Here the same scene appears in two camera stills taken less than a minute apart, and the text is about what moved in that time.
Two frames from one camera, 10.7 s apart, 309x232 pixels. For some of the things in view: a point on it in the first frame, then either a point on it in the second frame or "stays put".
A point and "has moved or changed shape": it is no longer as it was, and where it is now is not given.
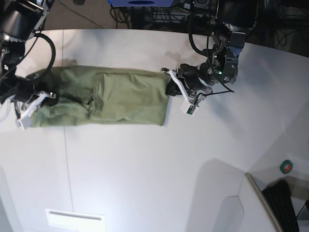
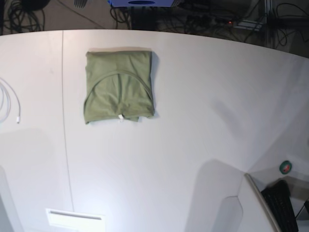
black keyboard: [278, 195] stays put
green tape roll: [286, 166] stays put
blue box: [141, 3] stays put
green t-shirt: [91, 96] has moved or changed shape
